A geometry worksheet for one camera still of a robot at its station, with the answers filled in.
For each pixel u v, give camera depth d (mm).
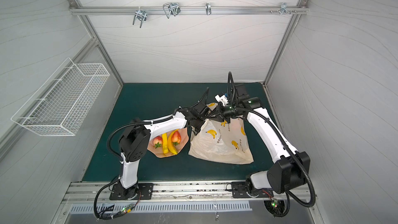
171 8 765
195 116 684
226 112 649
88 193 749
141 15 790
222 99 717
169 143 854
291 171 398
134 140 496
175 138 859
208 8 783
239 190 733
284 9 765
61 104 686
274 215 675
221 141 716
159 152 822
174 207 702
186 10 783
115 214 664
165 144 861
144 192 740
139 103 1111
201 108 716
